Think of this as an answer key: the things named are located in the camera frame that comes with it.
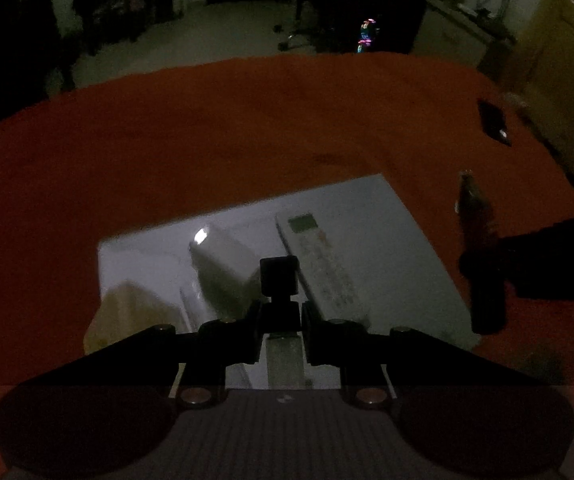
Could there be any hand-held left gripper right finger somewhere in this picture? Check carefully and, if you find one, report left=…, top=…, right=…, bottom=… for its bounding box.
left=301, top=300, right=543, bottom=407

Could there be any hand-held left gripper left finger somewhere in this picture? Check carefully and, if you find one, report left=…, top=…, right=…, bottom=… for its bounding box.
left=32, top=300, right=264, bottom=408

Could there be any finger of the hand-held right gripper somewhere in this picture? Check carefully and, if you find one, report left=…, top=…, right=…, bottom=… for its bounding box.
left=458, top=239, right=519, bottom=287

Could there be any dark brown bottle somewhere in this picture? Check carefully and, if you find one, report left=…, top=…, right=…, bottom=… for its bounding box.
left=454, top=169, right=509, bottom=336

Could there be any small black adapter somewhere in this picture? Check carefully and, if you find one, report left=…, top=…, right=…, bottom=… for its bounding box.
left=259, top=256, right=302, bottom=333

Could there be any white remote control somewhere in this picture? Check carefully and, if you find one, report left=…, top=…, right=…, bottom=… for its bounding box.
left=274, top=212, right=369, bottom=329

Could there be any beige cloth pouch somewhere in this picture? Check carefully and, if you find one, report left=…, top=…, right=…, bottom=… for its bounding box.
left=83, top=281, right=189, bottom=357

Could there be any orange cloth covered desktop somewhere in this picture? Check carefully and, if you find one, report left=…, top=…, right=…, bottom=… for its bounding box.
left=0, top=52, right=574, bottom=480

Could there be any white power adapter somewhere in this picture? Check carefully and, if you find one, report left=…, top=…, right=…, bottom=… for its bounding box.
left=188, top=224, right=264, bottom=322

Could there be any white flat board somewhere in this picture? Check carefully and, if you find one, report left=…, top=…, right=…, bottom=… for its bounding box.
left=97, top=173, right=484, bottom=392

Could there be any black phone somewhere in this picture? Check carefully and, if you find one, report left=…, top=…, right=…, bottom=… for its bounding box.
left=476, top=99, right=513, bottom=147

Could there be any yellowish cardboard box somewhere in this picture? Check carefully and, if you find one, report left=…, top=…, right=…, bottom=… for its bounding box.
left=497, top=0, right=574, bottom=207

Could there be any white cabinet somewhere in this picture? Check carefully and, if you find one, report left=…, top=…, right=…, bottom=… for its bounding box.
left=411, top=0, right=514, bottom=69

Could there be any computer with coloured lights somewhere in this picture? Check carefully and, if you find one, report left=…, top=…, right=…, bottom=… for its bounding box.
left=355, top=18, right=380, bottom=54

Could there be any office chair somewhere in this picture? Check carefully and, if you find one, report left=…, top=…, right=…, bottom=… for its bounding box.
left=273, top=0, right=334, bottom=52

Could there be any dark wooden chair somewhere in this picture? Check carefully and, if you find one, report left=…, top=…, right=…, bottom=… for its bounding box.
left=73, top=0, right=144, bottom=57

